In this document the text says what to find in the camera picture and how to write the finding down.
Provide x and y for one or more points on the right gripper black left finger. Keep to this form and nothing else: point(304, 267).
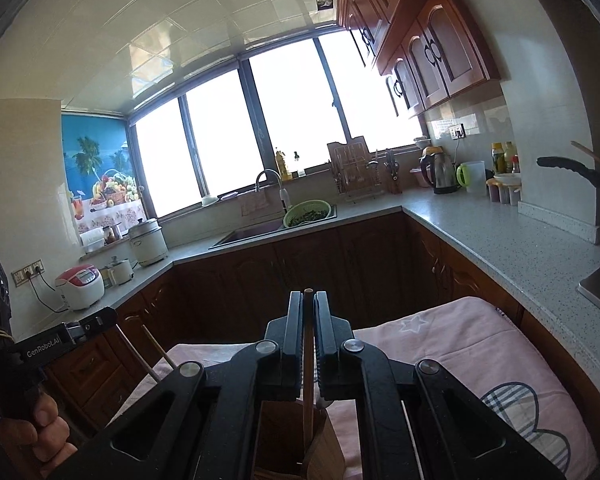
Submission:
point(199, 422)

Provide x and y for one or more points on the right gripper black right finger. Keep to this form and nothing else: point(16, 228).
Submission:
point(417, 421)

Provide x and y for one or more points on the person's left hand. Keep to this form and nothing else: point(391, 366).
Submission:
point(41, 445)

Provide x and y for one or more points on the wooden utensil holder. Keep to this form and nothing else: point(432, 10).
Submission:
point(282, 452)

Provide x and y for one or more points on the pink heart-pattern tablecloth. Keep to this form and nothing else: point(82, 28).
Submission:
point(486, 353)

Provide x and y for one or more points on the pink white rice cooker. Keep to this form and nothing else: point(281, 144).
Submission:
point(80, 287)

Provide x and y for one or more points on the small white pot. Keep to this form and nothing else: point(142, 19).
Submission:
point(120, 270)

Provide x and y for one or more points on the lower dark wooden cabinets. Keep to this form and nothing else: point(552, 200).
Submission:
point(373, 271)

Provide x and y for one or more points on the white tall cooker pot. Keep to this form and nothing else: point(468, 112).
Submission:
point(147, 242)

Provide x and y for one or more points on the tropical fruit poster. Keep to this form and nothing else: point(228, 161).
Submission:
point(101, 181)

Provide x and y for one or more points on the green colander in sink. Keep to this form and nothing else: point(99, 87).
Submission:
point(307, 212)

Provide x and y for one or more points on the spice jar rack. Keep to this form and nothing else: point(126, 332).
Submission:
point(505, 188)

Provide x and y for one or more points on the dish drying rack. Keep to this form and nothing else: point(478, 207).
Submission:
point(354, 169)

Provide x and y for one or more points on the steel electric kettle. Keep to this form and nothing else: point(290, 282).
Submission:
point(438, 170)

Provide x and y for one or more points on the yellow bottle on windowsill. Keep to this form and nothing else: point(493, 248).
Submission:
point(281, 165)

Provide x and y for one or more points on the condiment bottles group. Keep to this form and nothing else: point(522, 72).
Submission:
point(505, 158)

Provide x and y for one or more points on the wall power outlet strip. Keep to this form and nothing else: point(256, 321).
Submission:
point(24, 274)

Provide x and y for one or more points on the green handled white pitcher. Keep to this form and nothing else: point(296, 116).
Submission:
point(472, 177)

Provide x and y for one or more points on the upper wooden wall cabinets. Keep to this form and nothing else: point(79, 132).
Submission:
point(434, 48)

